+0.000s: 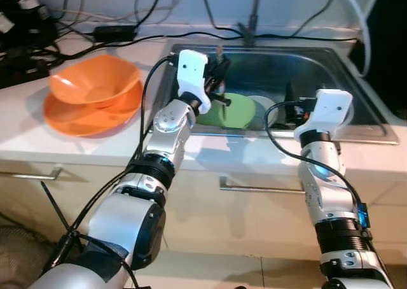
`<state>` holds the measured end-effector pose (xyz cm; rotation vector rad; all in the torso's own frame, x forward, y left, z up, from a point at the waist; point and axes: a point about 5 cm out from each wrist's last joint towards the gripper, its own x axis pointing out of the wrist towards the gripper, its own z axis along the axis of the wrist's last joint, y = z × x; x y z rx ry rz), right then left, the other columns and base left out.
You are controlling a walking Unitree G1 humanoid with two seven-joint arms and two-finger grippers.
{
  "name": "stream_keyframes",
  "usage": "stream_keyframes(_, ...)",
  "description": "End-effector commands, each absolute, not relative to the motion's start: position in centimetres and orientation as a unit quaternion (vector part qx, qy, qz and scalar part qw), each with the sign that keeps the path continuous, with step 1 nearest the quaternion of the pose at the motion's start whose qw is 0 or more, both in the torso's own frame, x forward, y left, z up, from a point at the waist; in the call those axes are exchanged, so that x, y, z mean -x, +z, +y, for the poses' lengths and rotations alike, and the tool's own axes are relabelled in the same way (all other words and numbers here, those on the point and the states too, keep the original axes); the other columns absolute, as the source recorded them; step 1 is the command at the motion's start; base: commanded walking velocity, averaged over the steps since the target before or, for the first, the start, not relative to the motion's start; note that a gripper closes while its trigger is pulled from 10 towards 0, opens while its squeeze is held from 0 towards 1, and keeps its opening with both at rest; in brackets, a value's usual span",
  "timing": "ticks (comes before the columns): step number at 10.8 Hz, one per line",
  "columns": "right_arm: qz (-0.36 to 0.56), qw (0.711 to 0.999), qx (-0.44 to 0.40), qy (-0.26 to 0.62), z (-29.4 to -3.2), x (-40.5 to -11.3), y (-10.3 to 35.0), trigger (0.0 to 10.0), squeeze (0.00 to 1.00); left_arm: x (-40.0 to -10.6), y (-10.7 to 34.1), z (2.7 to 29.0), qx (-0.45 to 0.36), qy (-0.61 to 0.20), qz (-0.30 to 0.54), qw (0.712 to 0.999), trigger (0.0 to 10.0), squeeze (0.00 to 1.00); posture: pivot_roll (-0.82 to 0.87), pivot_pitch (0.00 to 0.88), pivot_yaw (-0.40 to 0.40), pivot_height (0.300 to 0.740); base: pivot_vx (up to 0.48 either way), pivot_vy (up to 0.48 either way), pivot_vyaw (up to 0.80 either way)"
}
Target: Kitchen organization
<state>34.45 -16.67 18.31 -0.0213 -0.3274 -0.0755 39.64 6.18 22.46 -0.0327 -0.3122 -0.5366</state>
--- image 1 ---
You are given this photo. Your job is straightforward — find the orange plastic bowl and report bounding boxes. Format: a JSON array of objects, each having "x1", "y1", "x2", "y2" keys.
[{"x1": 50, "y1": 53, "x2": 142, "y2": 108}]

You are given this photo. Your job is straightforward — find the orange plastic plate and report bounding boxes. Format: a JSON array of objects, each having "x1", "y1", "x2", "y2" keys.
[{"x1": 43, "y1": 82, "x2": 144, "y2": 137}]

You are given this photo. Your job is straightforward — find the green plate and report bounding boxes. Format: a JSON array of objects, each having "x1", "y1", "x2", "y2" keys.
[{"x1": 196, "y1": 92, "x2": 258, "y2": 129}]

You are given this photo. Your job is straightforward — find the clear cup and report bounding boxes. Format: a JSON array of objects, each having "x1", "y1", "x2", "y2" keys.
[{"x1": 245, "y1": 95, "x2": 287, "y2": 132}]

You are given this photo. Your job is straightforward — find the stainless steel sink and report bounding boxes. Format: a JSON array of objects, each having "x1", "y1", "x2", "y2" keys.
[{"x1": 153, "y1": 43, "x2": 400, "y2": 145}]

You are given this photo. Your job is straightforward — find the black power adapter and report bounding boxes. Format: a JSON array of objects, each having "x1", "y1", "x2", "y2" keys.
[{"x1": 93, "y1": 25, "x2": 138, "y2": 43}]

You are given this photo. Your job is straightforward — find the black appliance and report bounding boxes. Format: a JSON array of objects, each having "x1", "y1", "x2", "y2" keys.
[{"x1": 364, "y1": 0, "x2": 407, "y2": 121}]

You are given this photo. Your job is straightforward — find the black power strip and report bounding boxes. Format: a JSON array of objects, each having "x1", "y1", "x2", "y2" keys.
[{"x1": 0, "y1": 50, "x2": 64, "y2": 89}]

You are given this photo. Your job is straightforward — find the black charger device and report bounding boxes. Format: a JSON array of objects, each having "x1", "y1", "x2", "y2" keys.
[{"x1": 0, "y1": 0, "x2": 58, "y2": 48}]

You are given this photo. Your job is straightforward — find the grey mesh fan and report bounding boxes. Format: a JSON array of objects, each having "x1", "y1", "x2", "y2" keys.
[{"x1": 0, "y1": 225, "x2": 64, "y2": 289}]

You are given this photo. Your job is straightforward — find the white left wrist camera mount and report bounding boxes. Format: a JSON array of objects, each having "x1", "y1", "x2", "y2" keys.
[{"x1": 176, "y1": 49, "x2": 212, "y2": 115}]

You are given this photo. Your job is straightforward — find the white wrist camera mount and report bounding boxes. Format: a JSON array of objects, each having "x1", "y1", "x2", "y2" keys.
[
  {"x1": 294, "y1": 89, "x2": 354, "y2": 143},
  {"x1": 176, "y1": 49, "x2": 212, "y2": 115}
]

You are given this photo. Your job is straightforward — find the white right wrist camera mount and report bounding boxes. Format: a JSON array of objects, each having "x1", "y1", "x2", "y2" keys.
[{"x1": 294, "y1": 89, "x2": 354, "y2": 143}]

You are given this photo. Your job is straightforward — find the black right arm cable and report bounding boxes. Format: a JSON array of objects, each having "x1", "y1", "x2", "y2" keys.
[{"x1": 264, "y1": 100, "x2": 371, "y2": 229}]

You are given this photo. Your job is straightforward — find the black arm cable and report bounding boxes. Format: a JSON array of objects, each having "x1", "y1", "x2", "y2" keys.
[
  {"x1": 264, "y1": 100, "x2": 371, "y2": 229},
  {"x1": 38, "y1": 55, "x2": 179, "y2": 289}
]

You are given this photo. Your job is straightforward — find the black power cable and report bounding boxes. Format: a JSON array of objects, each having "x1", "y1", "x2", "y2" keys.
[
  {"x1": 54, "y1": 29, "x2": 360, "y2": 51},
  {"x1": 293, "y1": 0, "x2": 338, "y2": 38},
  {"x1": 197, "y1": 0, "x2": 245, "y2": 38}
]

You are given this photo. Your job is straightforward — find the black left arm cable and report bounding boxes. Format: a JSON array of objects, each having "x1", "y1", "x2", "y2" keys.
[{"x1": 38, "y1": 55, "x2": 179, "y2": 289}]

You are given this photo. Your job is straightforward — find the silver drawer handle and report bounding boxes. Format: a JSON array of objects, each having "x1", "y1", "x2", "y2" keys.
[
  {"x1": 219, "y1": 176, "x2": 306, "y2": 194},
  {"x1": 0, "y1": 167, "x2": 63, "y2": 181}
]

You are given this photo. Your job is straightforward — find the white hose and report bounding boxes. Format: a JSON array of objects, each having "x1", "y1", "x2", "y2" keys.
[{"x1": 331, "y1": 0, "x2": 373, "y2": 78}]

